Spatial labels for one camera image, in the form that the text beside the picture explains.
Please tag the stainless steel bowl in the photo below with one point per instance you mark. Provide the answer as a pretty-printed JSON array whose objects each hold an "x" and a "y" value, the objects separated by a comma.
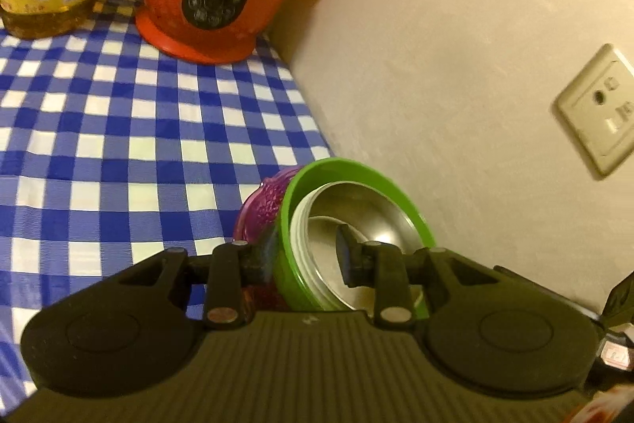
[{"x": 376, "y": 215}]

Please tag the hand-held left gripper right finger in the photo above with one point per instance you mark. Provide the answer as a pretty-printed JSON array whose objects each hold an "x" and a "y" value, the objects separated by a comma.
[{"x": 346, "y": 260}]

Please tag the blue white checkered tablecloth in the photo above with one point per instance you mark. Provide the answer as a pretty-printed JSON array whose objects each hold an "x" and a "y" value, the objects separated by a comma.
[{"x": 124, "y": 130}]

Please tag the green plastic bowl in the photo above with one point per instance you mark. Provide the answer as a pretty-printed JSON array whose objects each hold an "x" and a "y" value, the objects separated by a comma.
[{"x": 285, "y": 254}]

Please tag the white plastic bowl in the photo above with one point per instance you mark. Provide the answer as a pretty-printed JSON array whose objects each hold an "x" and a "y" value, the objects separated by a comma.
[{"x": 298, "y": 234}]

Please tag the large beige wall socket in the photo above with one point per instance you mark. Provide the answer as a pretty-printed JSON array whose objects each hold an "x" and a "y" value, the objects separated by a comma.
[{"x": 599, "y": 111}]

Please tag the purple transparent plastic plate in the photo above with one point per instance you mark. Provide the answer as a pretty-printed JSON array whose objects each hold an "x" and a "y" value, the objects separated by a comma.
[
  {"x": 265, "y": 200},
  {"x": 260, "y": 296},
  {"x": 245, "y": 229}
]

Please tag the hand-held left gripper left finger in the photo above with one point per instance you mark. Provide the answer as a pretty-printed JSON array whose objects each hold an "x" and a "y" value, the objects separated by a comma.
[{"x": 223, "y": 284}]

